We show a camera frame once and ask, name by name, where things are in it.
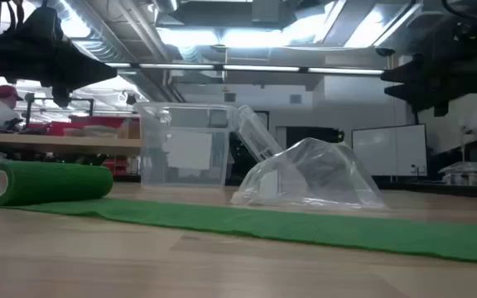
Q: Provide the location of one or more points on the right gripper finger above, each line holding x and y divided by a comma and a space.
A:
406, 94
404, 73

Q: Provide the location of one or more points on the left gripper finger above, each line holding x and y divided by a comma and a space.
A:
93, 72

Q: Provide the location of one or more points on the green bandage roll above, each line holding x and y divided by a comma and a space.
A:
48, 182

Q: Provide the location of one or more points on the clear plastic zip bag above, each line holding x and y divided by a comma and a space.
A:
313, 174

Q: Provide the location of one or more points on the long red crate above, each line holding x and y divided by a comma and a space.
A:
97, 121

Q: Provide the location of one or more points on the whiteboard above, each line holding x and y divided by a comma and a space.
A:
387, 151

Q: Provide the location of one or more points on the cardboard box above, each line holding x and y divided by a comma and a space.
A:
128, 130

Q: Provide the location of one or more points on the red plastic tray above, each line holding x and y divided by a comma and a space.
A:
52, 129

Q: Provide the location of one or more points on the wooden workbench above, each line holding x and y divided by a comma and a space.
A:
56, 145

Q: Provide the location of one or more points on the clear bag of supplies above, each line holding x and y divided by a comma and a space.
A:
464, 169

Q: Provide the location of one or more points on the red storage crate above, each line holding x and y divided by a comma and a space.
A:
116, 165

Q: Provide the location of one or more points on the clear plastic container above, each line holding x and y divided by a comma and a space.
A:
151, 165

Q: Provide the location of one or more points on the long ceiling light bar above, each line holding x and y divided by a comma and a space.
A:
259, 68

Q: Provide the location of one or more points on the clear plastic container lid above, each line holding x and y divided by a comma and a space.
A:
255, 132

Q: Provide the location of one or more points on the black ceiling camera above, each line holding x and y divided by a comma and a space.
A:
385, 52

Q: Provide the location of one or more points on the black camera rig stand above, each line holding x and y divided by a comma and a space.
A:
28, 111

